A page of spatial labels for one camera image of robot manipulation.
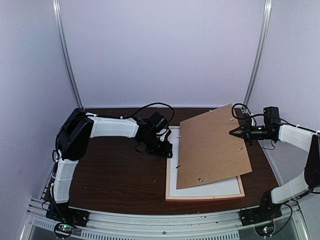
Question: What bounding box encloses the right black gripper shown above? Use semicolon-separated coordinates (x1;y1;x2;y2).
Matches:
230;119;273;146

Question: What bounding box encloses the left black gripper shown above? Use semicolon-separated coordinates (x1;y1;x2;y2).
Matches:
141;133;174;158

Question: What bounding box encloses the brown backing board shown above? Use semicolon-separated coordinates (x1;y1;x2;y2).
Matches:
176;104;252;189

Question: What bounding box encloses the white mat board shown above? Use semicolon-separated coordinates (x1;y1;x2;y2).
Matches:
168;128;242;198

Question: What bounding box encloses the pink wooden picture frame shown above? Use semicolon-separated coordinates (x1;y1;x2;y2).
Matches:
165;126;246;202

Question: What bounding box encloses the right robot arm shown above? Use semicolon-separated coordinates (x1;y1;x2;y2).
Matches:
229;103;320;221

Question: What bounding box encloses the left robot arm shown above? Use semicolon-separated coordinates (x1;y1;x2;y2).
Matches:
50;108;173;222

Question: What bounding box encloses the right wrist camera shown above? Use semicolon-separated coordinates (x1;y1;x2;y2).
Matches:
241;106;257;126

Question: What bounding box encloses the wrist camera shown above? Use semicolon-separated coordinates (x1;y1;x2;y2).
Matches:
159;128;172;142
241;106;257;126

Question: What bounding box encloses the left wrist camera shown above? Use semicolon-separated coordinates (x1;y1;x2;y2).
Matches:
159;128;172;142

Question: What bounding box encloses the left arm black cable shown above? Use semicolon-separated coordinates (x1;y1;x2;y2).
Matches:
119;101;175;153

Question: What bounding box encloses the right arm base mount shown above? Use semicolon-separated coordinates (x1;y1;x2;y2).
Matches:
239;191;282;238

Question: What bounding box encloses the front aluminium rail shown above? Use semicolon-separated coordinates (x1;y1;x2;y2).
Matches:
18;194;310;240

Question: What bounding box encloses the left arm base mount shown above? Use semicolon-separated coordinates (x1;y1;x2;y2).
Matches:
45;198;90;240

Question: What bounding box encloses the right aluminium corner post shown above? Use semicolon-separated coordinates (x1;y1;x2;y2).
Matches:
243;0;273;105

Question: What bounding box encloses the aluminium corner post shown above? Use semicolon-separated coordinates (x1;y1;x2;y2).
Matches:
243;0;273;105
52;0;84;109

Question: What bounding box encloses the left aluminium corner post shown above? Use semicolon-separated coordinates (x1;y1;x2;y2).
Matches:
52;0;84;109

